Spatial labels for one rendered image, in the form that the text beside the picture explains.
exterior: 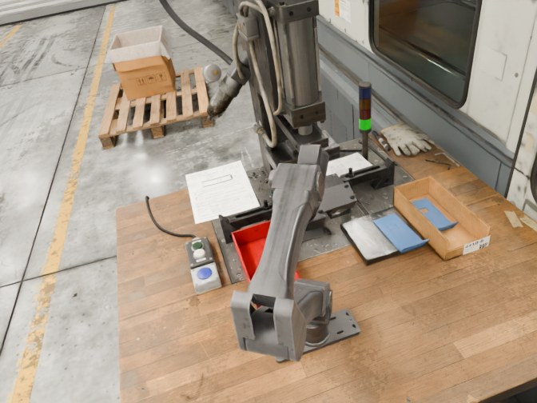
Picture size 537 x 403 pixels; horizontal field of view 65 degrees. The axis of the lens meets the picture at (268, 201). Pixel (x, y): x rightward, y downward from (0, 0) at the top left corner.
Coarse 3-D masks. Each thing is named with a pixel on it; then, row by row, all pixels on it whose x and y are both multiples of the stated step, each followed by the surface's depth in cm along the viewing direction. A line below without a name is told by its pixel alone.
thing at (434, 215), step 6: (426, 198) 126; (414, 204) 125; (420, 204) 125; (426, 204) 124; (432, 204) 124; (432, 210) 122; (438, 210) 121; (426, 216) 120; (432, 216) 120; (438, 216) 120; (444, 216) 119; (432, 222) 118; (438, 222) 118; (444, 222) 117; (450, 222) 117; (456, 222) 113; (438, 228) 112; (444, 228) 114; (450, 228) 116
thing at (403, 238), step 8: (392, 216) 120; (376, 224) 118; (384, 224) 118; (400, 224) 117; (384, 232) 115; (392, 232) 115; (400, 232) 115; (408, 232) 114; (392, 240) 113; (400, 240) 112; (408, 240) 112; (416, 240) 111; (424, 240) 108; (400, 248) 110; (408, 248) 107
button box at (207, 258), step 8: (152, 216) 138; (168, 232) 131; (200, 240) 123; (208, 240) 122; (192, 248) 120; (208, 248) 120; (192, 256) 118; (208, 256) 117; (192, 264) 115; (200, 264) 115; (208, 264) 116
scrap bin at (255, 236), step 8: (264, 224) 120; (232, 232) 119; (240, 232) 119; (248, 232) 120; (256, 232) 121; (264, 232) 122; (240, 240) 121; (248, 240) 122; (256, 240) 123; (264, 240) 123; (240, 248) 121; (248, 248) 121; (256, 248) 120; (240, 256) 111; (248, 256) 118; (256, 256) 118; (248, 264) 116; (256, 264) 116; (248, 272) 114; (296, 272) 104; (248, 280) 106
